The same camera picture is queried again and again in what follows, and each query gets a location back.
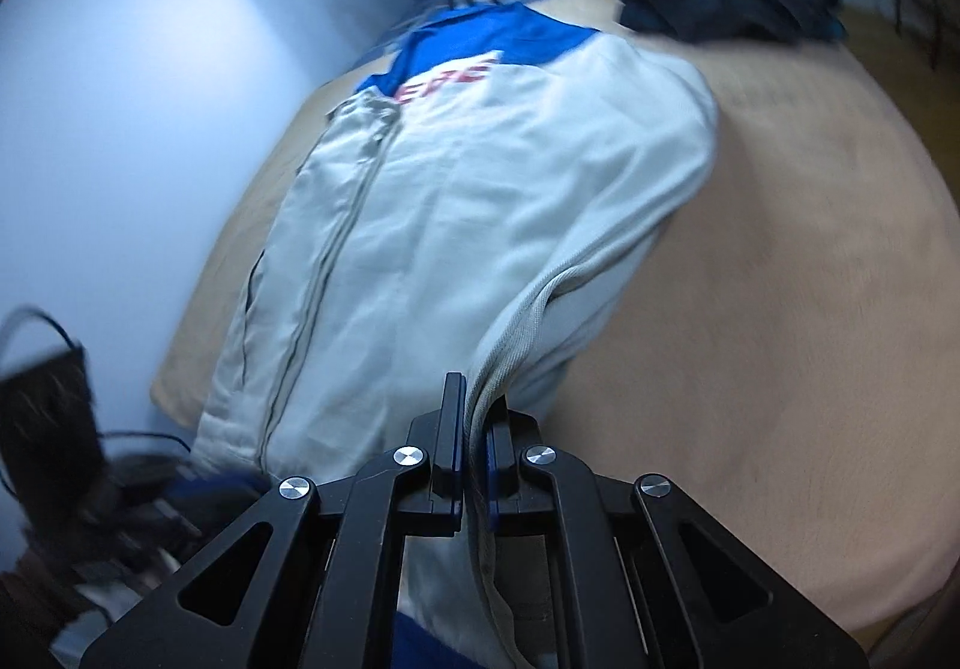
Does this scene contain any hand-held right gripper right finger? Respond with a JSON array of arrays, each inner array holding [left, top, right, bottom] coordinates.
[[484, 395, 871, 669]]

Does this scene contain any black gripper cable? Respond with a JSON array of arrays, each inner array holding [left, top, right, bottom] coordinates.
[[0, 307, 85, 351]]

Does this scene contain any tan blanket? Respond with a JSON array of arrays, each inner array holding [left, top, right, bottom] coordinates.
[[150, 0, 960, 662]]

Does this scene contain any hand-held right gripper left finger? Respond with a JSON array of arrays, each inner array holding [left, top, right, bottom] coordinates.
[[79, 373, 470, 669]]

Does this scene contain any beige and blue work jacket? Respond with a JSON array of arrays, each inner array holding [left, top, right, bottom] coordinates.
[[191, 1, 721, 669]]

